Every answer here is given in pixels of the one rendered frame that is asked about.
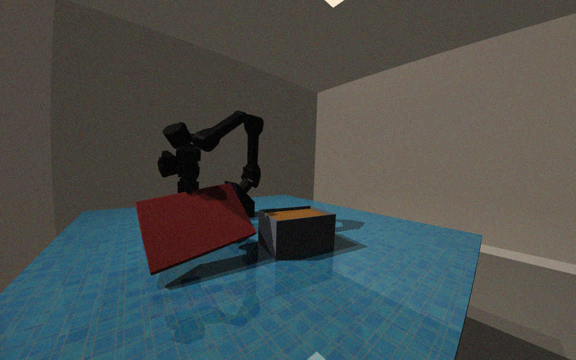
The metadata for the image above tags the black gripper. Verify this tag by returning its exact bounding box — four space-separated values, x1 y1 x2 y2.
176 146 201 193

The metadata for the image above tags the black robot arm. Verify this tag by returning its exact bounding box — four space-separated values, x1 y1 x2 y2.
158 110 264 193

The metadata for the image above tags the dark red panel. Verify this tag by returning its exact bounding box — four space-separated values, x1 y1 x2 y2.
135 183 257 276

